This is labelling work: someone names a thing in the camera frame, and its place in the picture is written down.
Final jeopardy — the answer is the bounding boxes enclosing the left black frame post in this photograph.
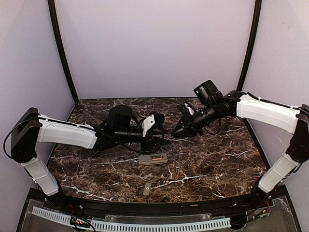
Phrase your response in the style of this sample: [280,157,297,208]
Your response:
[47,0,79,104]

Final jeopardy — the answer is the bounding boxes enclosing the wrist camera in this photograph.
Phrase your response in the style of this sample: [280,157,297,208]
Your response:
[140,113,165,137]
[177,102,196,115]

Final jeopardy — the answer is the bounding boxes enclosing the white remote control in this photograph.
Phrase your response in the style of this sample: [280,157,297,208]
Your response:
[138,153,168,165]

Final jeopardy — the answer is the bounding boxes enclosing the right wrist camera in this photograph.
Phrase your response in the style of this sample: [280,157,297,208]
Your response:
[177,102,196,115]

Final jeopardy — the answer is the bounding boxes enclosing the white cable duct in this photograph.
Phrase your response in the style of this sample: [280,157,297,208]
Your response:
[91,218,231,232]
[31,206,71,226]

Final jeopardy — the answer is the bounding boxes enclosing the grey battery cover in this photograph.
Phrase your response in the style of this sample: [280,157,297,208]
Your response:
[143,183,151,196]

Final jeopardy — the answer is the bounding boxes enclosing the black frame post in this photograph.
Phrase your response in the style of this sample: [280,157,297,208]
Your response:
[236,0,262,91]
[47,0,79,104]

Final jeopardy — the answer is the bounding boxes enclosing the left white cable duct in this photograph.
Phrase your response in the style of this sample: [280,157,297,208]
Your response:
[31,206,71,226]

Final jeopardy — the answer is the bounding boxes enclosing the black front rail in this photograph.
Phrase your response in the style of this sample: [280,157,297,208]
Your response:
[68,195,252,217]

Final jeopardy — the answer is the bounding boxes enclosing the right white cable duct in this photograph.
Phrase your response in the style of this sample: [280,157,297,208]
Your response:
[91,218,231,232]

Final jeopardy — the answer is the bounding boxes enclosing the right black frame post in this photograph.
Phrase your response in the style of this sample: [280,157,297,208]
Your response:
[236,0,262,91]

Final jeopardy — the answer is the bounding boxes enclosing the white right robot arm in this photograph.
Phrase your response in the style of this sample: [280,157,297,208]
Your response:
[171,80,309,194]

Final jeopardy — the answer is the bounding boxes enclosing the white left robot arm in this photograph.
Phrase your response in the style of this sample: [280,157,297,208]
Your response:
[5,105,165,197]

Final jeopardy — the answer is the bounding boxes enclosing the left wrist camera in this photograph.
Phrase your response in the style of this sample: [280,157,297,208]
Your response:
[140,113,165,137]

